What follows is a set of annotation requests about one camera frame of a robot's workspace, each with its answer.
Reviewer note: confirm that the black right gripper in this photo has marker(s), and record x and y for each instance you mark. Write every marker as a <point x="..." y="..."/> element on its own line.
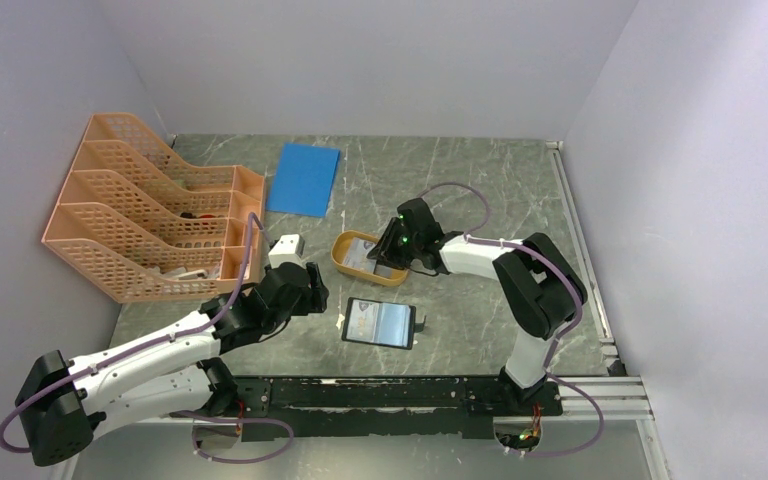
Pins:
<point x="385" y="251"/>

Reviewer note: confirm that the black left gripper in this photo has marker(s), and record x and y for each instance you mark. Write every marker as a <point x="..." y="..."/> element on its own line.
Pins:
<point x="315" y="296"/>

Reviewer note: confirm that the yellow oval tray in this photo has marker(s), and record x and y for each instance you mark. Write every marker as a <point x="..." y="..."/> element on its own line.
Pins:
<point x="339" y="249"/>

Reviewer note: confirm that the black leather card holder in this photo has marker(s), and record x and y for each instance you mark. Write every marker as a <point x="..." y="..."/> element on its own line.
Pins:
<point x="397" y="325"/>

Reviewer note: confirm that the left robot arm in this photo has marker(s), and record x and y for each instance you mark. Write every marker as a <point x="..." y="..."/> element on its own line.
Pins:
<point x="63" y="405"/>

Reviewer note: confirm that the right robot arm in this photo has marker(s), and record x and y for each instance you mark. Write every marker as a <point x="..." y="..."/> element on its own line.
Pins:
<point x="543" y="292"/>

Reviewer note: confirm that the white VIP card stack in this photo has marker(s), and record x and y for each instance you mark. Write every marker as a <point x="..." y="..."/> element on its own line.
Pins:
<point x="357" y="258"/>

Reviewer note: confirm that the blue folder sheet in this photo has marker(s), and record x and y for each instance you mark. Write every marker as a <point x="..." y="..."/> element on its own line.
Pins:
<point x="303" y="180"/>

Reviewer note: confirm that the peach plastic file organizer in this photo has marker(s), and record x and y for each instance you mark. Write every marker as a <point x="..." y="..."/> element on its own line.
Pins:
<point x="130" y="203"/>

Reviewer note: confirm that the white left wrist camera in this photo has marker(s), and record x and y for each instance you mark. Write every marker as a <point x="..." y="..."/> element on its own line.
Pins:
<point x="287" y="249"/>

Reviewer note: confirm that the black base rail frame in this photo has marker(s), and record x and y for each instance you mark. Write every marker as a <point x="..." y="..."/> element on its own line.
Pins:
<point x="261" y="408"/>

